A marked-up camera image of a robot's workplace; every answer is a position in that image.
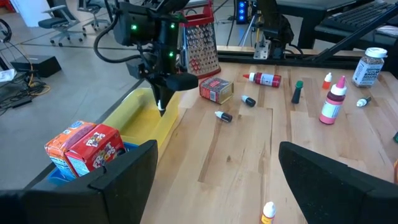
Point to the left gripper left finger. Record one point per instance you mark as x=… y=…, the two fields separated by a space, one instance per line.
x=124 y=193

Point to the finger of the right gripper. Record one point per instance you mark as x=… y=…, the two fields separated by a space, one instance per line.
x=183 y=82
x=158 y=93

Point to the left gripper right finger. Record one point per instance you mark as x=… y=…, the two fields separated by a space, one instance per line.
x=326 y=193

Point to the pale small dropper bottle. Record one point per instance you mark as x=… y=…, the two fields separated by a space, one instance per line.
x=160 y=106

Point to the red cereal box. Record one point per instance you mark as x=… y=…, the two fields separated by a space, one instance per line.
x=93 y=149

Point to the orange small dropper bottle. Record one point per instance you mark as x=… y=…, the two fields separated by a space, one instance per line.
x=269 y=213

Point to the yellow cereal box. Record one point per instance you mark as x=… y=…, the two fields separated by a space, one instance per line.
x=396 y=171

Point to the orange cereal box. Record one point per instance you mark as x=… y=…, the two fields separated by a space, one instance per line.
x=62 y=146

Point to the red small dropper bottle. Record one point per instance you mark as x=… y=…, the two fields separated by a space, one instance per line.
x=326 y=82

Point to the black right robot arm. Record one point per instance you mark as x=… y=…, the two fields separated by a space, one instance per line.
x=140 y=28

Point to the gold spice tin red label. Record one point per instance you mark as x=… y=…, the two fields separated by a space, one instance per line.
x=216 y=90

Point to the yellow translucent plastic bin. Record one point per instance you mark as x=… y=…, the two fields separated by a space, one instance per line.
x=136 y=121

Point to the red metal box grater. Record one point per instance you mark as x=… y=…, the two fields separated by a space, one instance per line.
x=202 y=46

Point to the dark brown dropper bottle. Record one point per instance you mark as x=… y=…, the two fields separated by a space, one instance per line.
x=224 y=116
x=249 y=101

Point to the red food colour bottle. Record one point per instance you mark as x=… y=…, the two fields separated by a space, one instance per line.
x=267 y=79

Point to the pink food colour bottle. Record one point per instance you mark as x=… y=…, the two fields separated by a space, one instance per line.
x=332 y=105

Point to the computer tower blue dot lights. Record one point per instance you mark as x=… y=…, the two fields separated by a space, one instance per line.
x=242 y=12

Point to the grey office chair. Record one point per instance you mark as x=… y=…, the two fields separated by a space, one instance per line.
x=93 y=9
x=59 y=21

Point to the white-capped dark dropper bottle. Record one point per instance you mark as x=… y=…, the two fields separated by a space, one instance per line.
x=362 y=102

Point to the green-capped small dropper bottle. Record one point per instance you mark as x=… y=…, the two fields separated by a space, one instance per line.
x=297 y=93

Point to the black flat box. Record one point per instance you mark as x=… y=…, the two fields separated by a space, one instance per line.
x=37 y=65

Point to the white-lidded seasoning jar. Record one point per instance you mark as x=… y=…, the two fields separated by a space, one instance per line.
x=368 y=70

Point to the black power strip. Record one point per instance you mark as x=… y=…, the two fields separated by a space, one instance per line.
x=21 y=102

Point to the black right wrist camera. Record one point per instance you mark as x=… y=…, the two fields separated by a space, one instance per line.
x=135 y=68

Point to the black side table frame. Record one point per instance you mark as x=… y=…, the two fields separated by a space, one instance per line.
x=311 y=9

